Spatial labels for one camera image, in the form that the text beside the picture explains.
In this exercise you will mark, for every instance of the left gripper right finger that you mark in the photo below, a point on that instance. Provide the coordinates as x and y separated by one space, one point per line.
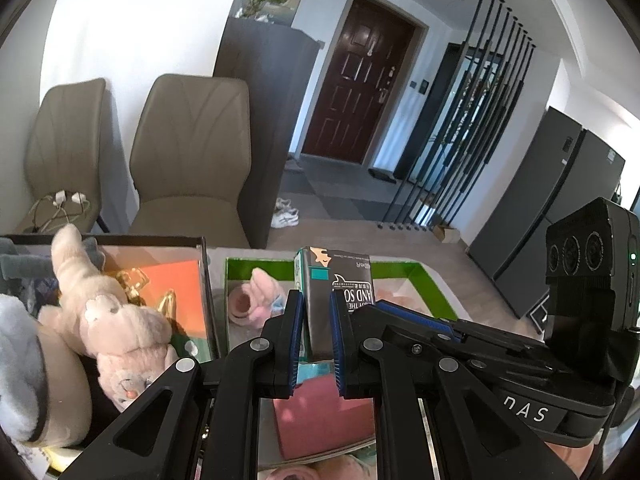
425 409

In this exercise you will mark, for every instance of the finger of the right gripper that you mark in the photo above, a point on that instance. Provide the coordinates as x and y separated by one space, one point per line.
376 319

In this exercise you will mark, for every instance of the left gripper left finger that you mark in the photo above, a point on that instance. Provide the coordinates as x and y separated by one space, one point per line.
201 420

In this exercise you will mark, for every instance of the right human hand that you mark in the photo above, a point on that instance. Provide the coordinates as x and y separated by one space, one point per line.
577 459

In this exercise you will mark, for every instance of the white shoe rack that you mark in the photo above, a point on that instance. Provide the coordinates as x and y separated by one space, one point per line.
539 315

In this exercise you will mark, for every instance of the pink plush toy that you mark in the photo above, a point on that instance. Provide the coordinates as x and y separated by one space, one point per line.
344 467

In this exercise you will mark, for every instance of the pink folded cloth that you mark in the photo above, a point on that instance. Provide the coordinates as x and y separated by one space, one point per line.
316 419

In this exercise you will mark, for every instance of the beige bunny plush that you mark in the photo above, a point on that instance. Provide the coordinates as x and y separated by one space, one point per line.
131 344

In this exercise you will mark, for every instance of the white sneakers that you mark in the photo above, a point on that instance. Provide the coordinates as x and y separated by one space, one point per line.
284 214

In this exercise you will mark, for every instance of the black storage box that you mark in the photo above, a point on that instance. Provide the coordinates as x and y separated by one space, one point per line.
166 273

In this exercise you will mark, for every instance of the black slat room divider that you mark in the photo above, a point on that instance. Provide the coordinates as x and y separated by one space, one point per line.
462 121

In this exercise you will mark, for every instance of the dark grey refrigerator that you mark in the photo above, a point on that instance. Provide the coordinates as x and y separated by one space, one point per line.
565 167

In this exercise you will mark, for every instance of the dark brown entrance door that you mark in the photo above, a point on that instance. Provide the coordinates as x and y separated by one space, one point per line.
362 71

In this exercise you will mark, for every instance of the grey dining chair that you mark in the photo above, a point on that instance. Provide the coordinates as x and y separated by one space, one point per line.
62 161
191 157

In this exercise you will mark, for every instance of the dark grey cabinet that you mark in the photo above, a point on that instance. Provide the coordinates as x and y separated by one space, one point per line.
276 63

